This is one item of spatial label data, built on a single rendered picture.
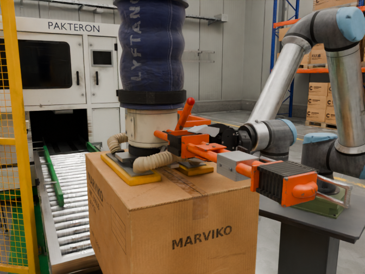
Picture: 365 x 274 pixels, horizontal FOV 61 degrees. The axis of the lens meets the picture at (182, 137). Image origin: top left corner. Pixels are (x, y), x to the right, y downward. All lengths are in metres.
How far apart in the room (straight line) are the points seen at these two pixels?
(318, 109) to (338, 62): 8.16
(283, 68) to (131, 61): 0.56
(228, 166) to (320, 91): 8.77
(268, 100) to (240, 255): 0.54
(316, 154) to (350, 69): 0.46
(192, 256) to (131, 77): 0.55
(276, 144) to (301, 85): 10.45
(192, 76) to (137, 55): 11.03
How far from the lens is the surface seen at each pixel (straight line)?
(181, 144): 0.80
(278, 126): 0.99
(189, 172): 0.97
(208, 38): 12.49
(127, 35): 0.99
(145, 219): 0.79
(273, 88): 1.18
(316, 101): 9.43
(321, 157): 1.57
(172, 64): 0.98
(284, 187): 0.53
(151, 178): 0.92
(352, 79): 1.32
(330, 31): 1.24
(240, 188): 0.90
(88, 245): 1.73
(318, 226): 1.49
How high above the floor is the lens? 1.38
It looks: 11 degrees down
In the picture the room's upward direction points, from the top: straight up
